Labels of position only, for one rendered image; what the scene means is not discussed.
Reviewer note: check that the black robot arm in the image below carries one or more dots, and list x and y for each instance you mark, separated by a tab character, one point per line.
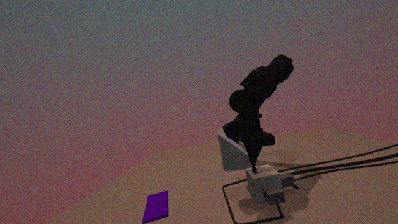
258	85

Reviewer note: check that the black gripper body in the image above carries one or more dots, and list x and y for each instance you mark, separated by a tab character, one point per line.
255	135

